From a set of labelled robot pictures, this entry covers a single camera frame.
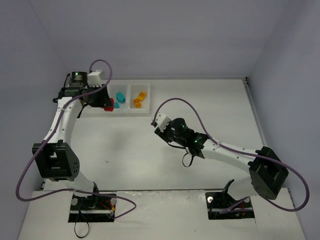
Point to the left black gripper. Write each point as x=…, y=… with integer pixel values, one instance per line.
x=104, y=97

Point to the cyan lego brick stack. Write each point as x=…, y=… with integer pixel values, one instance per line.
x=116, y=105

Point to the yellow round lego brick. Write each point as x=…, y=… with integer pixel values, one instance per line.
x=142, y=96

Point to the yellow black striped lego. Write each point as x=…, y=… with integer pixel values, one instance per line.
x=137, y=104

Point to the cyan round lego brick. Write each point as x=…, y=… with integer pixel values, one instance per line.
x=120, y=97

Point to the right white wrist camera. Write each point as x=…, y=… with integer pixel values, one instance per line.
x=161, y=121

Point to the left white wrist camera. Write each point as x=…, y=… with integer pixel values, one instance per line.
x=94, y=79

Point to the red round lego brick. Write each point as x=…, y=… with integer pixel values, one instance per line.
x=109, y=106

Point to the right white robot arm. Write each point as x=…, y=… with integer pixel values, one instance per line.
x=265, y=176

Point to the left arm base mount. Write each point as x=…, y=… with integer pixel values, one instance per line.
x=92, y=209

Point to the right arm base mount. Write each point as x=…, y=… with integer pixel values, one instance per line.
x=221, y=206

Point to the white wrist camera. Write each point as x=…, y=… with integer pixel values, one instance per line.
x=94, y=79
x=161, y=121

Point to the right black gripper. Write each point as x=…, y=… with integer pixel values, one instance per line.
x=160, y=132

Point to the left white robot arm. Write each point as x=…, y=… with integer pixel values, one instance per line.
x=55, y=159

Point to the clear plastic sorting tray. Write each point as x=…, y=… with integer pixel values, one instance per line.
x=128, y=108

